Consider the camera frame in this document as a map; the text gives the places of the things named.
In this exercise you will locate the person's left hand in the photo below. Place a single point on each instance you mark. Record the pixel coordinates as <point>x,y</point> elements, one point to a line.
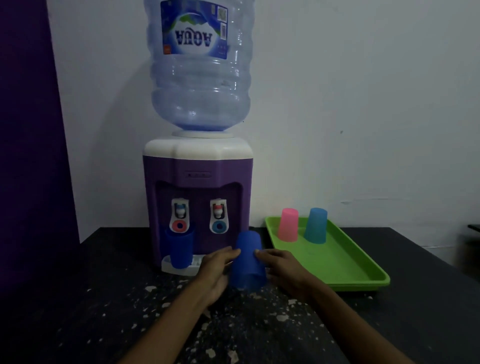
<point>214,275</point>

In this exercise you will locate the person's right hand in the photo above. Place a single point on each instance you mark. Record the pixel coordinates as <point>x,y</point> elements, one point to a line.
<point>287,272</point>

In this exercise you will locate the person's left thumb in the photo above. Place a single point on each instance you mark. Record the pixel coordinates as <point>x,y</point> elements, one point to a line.
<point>229,252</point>

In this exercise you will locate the person's right thumb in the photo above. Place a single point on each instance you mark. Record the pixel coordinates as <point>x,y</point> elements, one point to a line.
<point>264,254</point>

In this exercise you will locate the dark blue plastic cup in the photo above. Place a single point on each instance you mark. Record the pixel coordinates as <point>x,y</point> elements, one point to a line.
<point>246,260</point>

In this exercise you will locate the person's right forearm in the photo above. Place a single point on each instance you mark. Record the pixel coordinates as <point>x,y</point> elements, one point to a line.
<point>352,330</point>

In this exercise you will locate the person's left forearm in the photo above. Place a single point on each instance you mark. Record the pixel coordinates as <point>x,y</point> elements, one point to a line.
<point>168,330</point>

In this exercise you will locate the pink plastic cup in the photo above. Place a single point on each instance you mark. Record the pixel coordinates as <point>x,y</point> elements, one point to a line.
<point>288,224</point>

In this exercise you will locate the light blue plastic cup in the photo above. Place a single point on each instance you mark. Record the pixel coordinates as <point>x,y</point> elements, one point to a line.
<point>315,225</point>

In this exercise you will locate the green plastic tray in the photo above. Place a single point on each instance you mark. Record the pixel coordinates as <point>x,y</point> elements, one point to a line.
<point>330,255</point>

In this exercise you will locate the purple white water dispenser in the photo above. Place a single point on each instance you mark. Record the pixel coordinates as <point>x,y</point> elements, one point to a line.
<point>198,180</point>

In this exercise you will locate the large clear water gallon bottle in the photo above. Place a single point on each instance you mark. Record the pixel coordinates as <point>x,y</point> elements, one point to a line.
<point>200,63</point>

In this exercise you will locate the dark purple curtain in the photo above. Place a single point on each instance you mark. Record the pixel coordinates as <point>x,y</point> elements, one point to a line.
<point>32,131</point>

